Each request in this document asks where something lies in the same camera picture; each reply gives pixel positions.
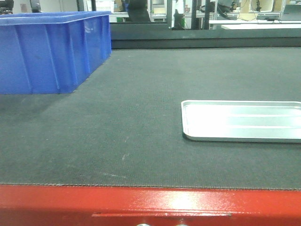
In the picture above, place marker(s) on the dark conveyor belt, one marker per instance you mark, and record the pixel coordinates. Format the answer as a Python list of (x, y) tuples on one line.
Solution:
[(123, 126)]

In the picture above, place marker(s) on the background workbenches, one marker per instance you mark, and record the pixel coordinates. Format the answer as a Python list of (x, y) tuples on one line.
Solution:
[(178, 14)]

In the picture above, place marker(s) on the blue plastic crate on conveyor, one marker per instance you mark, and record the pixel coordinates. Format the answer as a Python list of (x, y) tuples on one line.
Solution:
[(51, 53)]

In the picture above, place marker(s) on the red conveyor frame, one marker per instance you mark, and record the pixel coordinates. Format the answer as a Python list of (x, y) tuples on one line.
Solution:
[(136, 206)]

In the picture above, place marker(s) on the silver metal tray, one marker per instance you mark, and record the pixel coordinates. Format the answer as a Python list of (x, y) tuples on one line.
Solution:
[(242, 121)]

